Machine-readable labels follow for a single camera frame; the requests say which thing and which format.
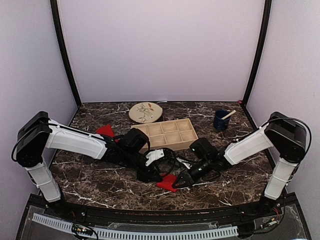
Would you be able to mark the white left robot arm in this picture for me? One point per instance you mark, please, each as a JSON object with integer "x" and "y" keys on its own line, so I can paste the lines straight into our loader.
{"x": 41, "y": 133}

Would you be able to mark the left black frame post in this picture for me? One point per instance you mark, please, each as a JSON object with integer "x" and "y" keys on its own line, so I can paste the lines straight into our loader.
{"x": 63, "y": 52}

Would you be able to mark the red sock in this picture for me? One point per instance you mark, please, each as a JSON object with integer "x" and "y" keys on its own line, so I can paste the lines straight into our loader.
{"x": 167, "y": 183}

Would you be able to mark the right black frame post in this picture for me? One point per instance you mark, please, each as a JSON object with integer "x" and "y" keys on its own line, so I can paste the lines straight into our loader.
{"x": 258, "y": 52}

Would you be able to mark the dark blue mug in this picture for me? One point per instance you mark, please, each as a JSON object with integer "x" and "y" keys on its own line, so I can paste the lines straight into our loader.
{"x": 219, "y": 123}

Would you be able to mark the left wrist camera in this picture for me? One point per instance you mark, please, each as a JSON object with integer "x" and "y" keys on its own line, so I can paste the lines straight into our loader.
{"x": 154, "y": 156}

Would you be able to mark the wooden stick in mug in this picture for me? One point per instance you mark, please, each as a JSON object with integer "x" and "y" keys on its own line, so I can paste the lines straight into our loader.
{"x": 229, "y": 114}

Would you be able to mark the black frame post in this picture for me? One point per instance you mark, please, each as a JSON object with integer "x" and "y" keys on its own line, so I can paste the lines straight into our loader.
{"x": 258, "y": 52}
{"x": 63, "y": 52}

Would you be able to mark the wooden compartment tray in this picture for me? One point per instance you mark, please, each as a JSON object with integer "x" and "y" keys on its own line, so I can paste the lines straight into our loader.
{"x": 173, "y": 134}

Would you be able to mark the red sock near left arm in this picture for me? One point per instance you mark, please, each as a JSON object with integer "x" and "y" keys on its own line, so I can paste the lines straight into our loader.
{"x": 107, "y": 133}

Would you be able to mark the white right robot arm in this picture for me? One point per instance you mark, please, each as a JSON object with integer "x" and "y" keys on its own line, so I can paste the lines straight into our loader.
{"x": 291, "y": 137}

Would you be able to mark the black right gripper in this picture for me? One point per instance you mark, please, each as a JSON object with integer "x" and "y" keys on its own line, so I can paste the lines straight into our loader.
{"x": 189, "y": 179}

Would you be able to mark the black front rail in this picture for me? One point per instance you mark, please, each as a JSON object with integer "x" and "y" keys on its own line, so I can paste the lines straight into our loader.
{"x": 98, "y": 215}

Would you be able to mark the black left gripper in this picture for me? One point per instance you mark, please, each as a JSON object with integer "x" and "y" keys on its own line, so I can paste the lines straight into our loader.
{"x": 145, "y": 176}

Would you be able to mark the floral ceramic plate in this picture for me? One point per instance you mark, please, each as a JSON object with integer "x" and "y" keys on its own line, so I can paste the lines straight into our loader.
{"x": 145, "y": 112}

